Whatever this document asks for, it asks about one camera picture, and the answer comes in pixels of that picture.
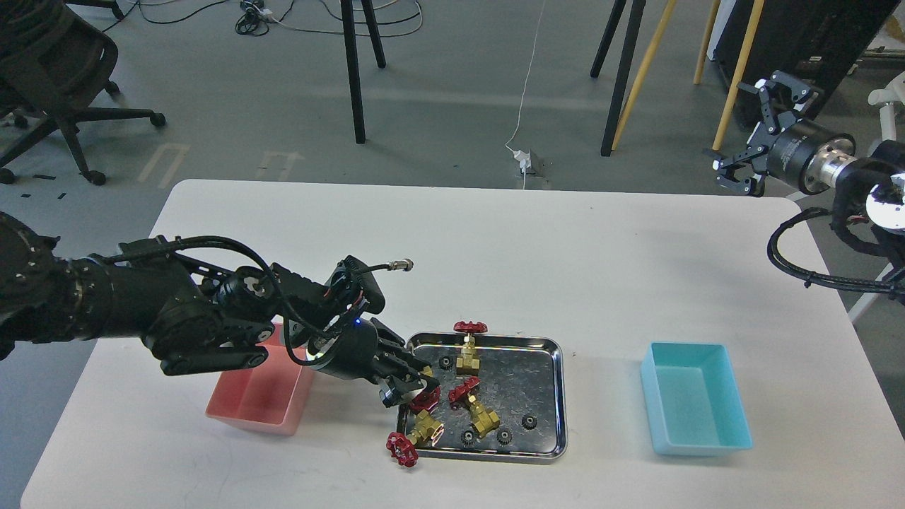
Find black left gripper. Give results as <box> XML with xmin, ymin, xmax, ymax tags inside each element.
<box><xmin>310</xmin><ymin>318</ymin><xmax>440</xmax><ymax>408</ymax></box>

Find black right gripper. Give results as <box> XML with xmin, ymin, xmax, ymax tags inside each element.
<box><xmin>703</xmin><ymin>71</ymin><xmax>856</xmax><ymax>197</ymax></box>

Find brass valve red handle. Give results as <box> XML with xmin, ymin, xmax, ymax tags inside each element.
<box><xmin>448</xmin><ymin>375</ymin><xmax>501</xmax><ymax>439</ymax></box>
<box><xmin>453</xmin><ymin>321</ymin><xmax>488</xmax><ymax>376</ymax></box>
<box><xmin>409</xmin><ymin>365</ymin><xmax>442</xmax><ymax>414</ymax></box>
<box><xmin>385</xmin><ymin>410</ymin><xmax>444</xmax><ymax>467</ymax></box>

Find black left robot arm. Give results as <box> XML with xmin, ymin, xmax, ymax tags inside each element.
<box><xmin>1</xmin><ymin>213</ymin><xmax>439</xmax><ymax>408</ymax></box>

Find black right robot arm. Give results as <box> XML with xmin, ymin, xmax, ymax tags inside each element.
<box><xmin>713</xmin><ymin>71</ymin><xmax>904</xmax><ymax>302</ymax></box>

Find small black gear bottom left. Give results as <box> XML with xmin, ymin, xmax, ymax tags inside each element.
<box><xmin>460</xmin><ymin>429</ymin><xmax>477</xmax><ymax>448</ymax></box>

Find small black gear bottom middle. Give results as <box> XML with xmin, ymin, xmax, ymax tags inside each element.
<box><xmin>496</xmin><ymin>428</ymin><xmax>512</xmax><ymax>445</ymax></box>

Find pink plastic box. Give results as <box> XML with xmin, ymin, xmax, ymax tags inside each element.
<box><xmin>206</xmin><ymin>323</ymin><xmax>315</xmax><ymax>437</ymax></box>

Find blue plastic box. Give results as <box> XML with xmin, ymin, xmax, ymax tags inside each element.
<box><xmin>641</xmin><ymin>341</ymin><xmax>753</xmax><ymax>457</ymax></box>

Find black cabinet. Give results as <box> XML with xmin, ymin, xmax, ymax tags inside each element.
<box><xmin>714</xmin><ymin>1</ymin><xmax>901</xmax><ymax>128</ymax></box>

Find metal tray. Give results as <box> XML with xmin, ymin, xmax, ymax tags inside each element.
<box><xmin>411</xmin><ymin>332</ymin><xmax>568</xmax><ymax>464</ymax></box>

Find white chair part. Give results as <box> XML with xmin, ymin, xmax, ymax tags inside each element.
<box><xmin>868</xmin><ymin>89</ymin><xmax>903</xmax><ymax>141</ymax></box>

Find wooden easel legs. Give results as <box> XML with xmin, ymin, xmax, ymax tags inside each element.
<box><xmin>612</xmin><ymin>0</ymin><xmax>768</xmax><ymax>153</ymax></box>

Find black stand legs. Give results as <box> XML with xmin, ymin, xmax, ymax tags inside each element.
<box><xmin>590</xmin><ymin>1</ymin><xmax>647</xmax><ymax>157</ymax></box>

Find black tripod leg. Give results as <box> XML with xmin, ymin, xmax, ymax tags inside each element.
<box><xmin>340</xmin><ymin>1</ymin><xmax>387</xmax><ymax>144</ymax></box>

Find black office chair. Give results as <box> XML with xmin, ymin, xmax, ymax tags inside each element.
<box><xmin>1</xmin><ymin>1</ymin><xmax>167</xmax><ymax>186</ymax></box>

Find brass valve top red handle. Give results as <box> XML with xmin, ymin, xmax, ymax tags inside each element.
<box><xmin>453</xmin><ymin>321</ymin><xmax>488</xmax><ymax>376</ymax></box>

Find brass valve bottom red handle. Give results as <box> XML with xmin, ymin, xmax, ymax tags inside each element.
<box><xmin>385</xmin><ymin>410</ymin><xmax>444</xmax><ymax>467</ymax></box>

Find white power adapter with cable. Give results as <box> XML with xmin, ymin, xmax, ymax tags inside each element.
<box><xmin>504</xmin><ymin>1</ymin><xmax>547</xmax><ymax>189</ymax></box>

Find black floor cables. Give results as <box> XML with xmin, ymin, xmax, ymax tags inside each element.
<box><xmin>106</xmin><ymin>0</ymin><xmax>425</xmax><ymax>37</ymax></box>

